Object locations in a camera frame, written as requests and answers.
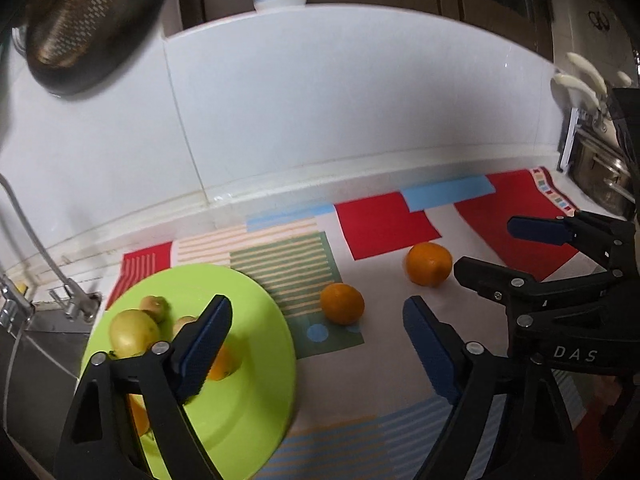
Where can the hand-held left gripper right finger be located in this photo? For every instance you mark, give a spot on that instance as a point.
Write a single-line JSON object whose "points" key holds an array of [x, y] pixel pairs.
{"points": [[430, 350]]}

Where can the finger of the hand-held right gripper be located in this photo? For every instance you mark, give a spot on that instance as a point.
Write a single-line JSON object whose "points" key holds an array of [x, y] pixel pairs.
{"points": [[537, 230], [490, 280]]}

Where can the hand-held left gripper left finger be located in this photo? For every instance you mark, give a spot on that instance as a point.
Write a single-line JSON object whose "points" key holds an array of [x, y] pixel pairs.
{"points": [[200, 355]]}

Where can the orange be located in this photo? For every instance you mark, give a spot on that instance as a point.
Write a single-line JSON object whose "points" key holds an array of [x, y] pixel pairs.
{"points": [[341, 302], [225, 364], [428, 263]]}

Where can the light green plate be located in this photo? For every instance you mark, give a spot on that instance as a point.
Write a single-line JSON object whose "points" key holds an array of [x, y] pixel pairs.
{"points": [[250, 360]]}

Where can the green fruit with orange blush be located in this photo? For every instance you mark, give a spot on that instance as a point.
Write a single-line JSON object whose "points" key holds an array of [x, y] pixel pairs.
{"points": [[139, 415]]}

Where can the person's right hand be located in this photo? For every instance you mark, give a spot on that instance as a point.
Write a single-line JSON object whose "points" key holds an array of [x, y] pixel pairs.
{"points": [[610, 402]]}

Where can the small tan-green fruit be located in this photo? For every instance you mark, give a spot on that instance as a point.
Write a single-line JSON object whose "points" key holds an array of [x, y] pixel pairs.
{"points": [[156, 306]]}

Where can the large yellow-green fruit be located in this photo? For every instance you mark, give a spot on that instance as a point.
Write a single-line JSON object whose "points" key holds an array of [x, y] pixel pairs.
{"points": [[132, 332]]}

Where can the stainless steel pot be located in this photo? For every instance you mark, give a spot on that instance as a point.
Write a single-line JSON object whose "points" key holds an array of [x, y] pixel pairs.
{"points": [[600, 170]]}

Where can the colourful patchwork mat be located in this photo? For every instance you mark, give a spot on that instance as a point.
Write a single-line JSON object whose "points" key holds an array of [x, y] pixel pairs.
{"points": [[380, 230]]}

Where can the gooseneck steel faucet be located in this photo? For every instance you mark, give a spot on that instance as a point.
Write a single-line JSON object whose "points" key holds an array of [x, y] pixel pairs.
{"points": [[75, 302]]}

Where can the stainless steel sink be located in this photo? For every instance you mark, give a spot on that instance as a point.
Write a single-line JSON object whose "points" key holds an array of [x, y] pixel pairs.
{"points": [[45, 360]]}

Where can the chrome lever faucet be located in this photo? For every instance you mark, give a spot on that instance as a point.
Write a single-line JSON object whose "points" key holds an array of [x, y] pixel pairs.
{"points": [[10, 305]]}

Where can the black frying pan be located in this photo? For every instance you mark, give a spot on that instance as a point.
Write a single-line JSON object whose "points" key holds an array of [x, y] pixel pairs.
{"points": [[120, 60]]}

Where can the metal colander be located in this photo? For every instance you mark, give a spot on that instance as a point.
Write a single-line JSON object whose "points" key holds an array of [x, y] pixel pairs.
{"points": [[75, 15]]}

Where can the dark scroll wall decoration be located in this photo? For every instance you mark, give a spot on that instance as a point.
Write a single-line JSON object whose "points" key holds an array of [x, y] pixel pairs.
{"points": [[599, 20]]}

